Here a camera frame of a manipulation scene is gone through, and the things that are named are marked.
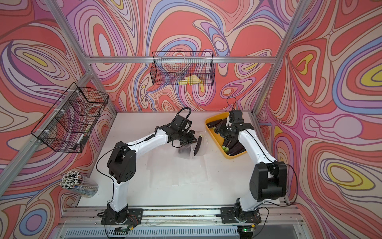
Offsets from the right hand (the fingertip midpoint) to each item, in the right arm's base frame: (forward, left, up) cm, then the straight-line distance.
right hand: (218, 135), depth 87 cm
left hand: (-2, +11, -2) cm, 11 cm away
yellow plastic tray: (+4, -2, -10) cm, 11 cm away
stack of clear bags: (-15, +28, -15) cm, 35 cm away
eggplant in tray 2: (-1, -11, -12) cm, 16 cm away
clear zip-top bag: (-4, +19, -10) cm, 22 cm away
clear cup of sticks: (-26, +70, +3) cm, 75 cm away
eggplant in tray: (+19, -1, -11) cm, 22 cm away
